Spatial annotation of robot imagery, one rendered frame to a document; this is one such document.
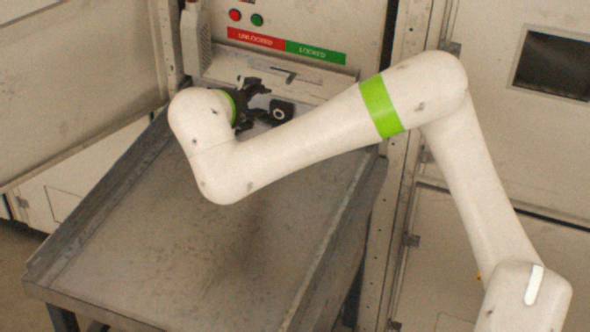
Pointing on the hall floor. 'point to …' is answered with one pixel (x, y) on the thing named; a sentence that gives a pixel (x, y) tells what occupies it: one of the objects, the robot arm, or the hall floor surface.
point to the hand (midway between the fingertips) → (259, 101)
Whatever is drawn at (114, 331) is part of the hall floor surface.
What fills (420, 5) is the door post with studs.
